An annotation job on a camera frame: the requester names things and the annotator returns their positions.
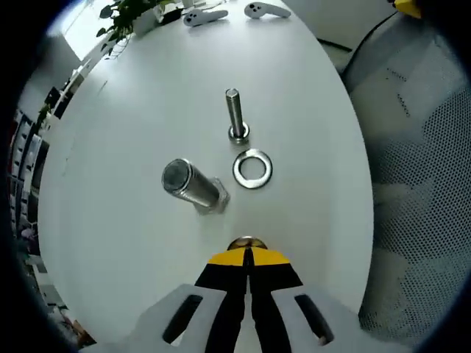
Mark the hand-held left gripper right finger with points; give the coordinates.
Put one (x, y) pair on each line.
(276, 294)

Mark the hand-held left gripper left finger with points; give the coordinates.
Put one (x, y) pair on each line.
(221, 294)

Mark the large steel washer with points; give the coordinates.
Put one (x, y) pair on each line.
(253, 185)

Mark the large threaded steel stud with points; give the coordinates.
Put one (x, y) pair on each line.
(191, 185)

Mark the small steel washer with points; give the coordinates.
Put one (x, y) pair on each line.
(246, 129)

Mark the small threaded steel stud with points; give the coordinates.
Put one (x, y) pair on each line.
(234, 110)

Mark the white hand controller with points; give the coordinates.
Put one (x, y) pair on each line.
(266, 10)
(204, 16)

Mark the grey mesh office chair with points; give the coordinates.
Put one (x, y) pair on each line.
(416, 184)

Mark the shelving unit with white bins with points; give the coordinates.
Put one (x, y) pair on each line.
(25, 165)

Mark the green potted plant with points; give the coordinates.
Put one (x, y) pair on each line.
(127, 18)

